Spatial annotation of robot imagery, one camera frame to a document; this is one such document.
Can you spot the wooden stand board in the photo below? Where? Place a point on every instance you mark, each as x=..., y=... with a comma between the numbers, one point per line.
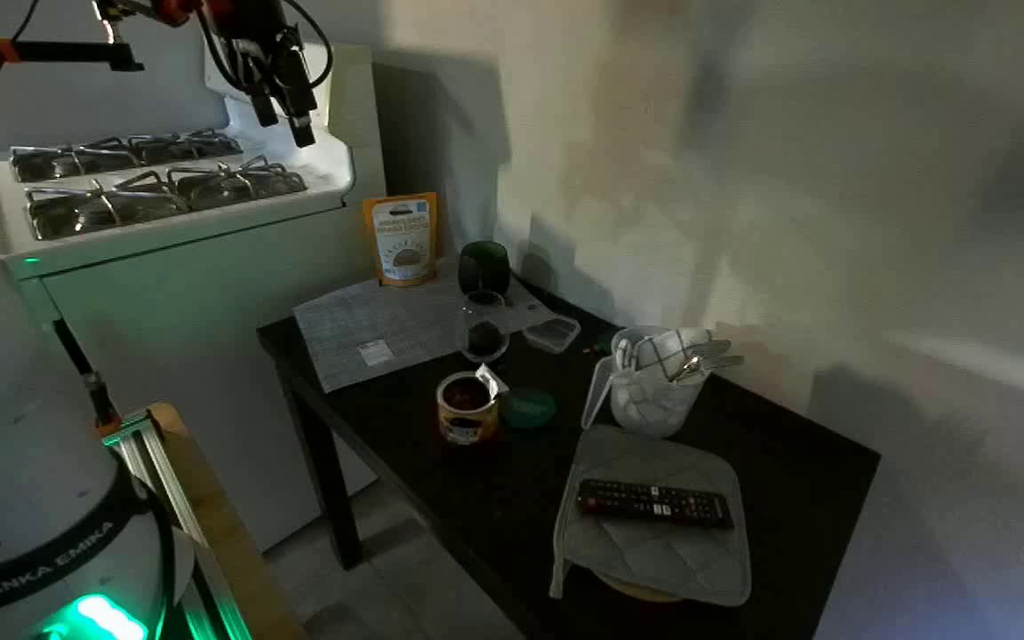
x=221, y=521

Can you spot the black metal rod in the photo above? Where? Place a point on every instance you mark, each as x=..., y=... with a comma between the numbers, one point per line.
x=86, y=376

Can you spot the white stove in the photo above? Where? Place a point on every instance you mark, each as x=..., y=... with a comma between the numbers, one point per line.
x=192, y=332

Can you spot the white spoon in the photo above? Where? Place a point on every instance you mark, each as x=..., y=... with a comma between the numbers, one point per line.
x=489, y=378

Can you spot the clear measuring pitcher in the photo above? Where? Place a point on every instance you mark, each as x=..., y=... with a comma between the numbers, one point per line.
x=654, y=396

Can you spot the metal whisk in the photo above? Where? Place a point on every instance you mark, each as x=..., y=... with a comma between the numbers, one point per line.
x=685, y=352

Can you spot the black stove burner grate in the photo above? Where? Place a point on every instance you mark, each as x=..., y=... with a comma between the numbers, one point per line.
x=233, y=184
x=86, y=210
x=53, y=160
x=176, y=146

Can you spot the gray woven placemat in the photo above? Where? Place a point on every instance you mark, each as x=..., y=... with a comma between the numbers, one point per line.
x=380, y=320

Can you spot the black cup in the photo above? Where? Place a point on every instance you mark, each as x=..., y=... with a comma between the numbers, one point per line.
x=485, y=273

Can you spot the orange snack pouch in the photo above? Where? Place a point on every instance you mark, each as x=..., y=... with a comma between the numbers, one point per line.
x=404, y=244

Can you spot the gray quilted pot holder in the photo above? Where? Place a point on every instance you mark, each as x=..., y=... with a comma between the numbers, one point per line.
x=654, y=551

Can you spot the black table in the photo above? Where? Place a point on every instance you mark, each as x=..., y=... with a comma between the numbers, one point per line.
x=499, y=498

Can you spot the clear plastic container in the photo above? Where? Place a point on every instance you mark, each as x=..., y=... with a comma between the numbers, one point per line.
x=551, y=332

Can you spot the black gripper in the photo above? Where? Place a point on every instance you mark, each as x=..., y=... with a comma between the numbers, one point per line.
x=262, y=39

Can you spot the clear drinking glass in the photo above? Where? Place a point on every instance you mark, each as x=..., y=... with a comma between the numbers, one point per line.
x=485, y=338

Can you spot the black camera boom bar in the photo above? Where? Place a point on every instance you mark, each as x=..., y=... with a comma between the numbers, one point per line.
x=50, y=50

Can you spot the green round lid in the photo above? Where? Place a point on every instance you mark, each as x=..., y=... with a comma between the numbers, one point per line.
x=528, y=412

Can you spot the white paper label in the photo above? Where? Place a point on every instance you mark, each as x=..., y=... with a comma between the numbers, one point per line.
x=373, y=352

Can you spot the black remote control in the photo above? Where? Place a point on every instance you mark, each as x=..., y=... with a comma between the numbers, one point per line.
x=654, y=502

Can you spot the aluminium frame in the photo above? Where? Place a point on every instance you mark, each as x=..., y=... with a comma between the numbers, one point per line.
x=169, y=474

